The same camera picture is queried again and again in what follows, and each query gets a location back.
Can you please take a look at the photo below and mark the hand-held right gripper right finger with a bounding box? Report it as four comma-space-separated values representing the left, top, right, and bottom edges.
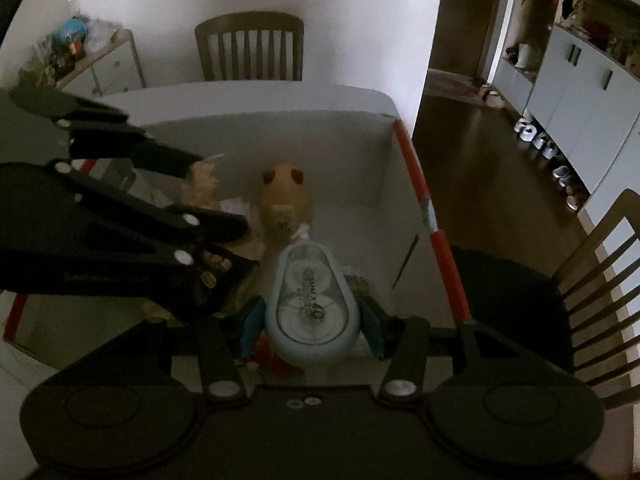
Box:
360, 295, 507, 404

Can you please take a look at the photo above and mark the red cardboard shoe box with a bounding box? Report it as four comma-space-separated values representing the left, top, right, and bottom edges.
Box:
5, 115, 473, 361

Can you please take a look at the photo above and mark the blue round toy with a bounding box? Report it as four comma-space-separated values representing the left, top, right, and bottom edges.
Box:
57, 17, 88, 46

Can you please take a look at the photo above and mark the white wall cabinet unit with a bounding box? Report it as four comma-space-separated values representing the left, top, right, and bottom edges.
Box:
492, 0, 640, 211

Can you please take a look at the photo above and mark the dark brown door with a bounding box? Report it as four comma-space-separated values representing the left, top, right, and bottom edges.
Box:
430, 0, 506, 78

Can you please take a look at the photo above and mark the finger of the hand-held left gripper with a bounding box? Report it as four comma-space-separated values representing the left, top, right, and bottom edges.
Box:
10, 86, 206, 179
0, 159, 251, 267

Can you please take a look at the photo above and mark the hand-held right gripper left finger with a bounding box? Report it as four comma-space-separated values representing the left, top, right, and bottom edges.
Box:
114, 295, 267, 404

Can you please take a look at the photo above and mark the white wood-topped sideboard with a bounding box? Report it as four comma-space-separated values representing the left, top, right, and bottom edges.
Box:
55, 29, 147, 97

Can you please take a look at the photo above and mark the brown plush toy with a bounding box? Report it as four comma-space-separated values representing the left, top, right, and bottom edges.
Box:
258, 160, 316, 241

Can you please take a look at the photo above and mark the black gold-dotted packet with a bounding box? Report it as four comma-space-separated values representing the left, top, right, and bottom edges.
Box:
192, 247, 261, 311

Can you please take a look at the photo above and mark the tan slipper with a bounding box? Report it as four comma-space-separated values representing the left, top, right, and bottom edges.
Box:
477, 82, 506, 108

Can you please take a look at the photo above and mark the clear plastic bag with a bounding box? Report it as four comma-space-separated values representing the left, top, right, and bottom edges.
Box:
86, 19, 123, 53

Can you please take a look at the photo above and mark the wooden chair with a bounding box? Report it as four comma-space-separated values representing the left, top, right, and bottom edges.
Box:
194, 11, 306, 82
452, 189, 640, 411

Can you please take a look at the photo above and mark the thin dark stick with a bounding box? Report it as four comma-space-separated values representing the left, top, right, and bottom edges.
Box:
392, 234, 420, 290

